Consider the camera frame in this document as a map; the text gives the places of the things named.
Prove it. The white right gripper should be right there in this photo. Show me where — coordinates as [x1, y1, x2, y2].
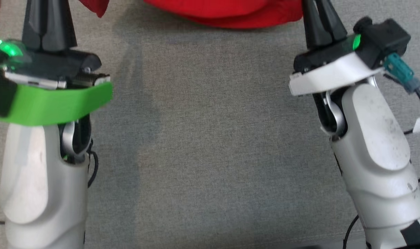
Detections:
[289, 0, 385, 96]

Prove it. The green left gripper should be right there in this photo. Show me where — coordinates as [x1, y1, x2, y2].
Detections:
[0, 0, 113, 126]

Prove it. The red white-sleeved t-shirt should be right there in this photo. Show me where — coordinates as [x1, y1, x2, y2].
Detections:
[0, 0, 304, 30]

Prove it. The grey fabric sofa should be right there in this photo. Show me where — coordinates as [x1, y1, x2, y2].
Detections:
[0, 0, 420, 249]

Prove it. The teal right cable connector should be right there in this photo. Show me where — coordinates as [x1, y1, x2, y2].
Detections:
[383, 53, 420, 94]

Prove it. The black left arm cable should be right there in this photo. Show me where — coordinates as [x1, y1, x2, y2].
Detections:
[86, 138, 100, 189]

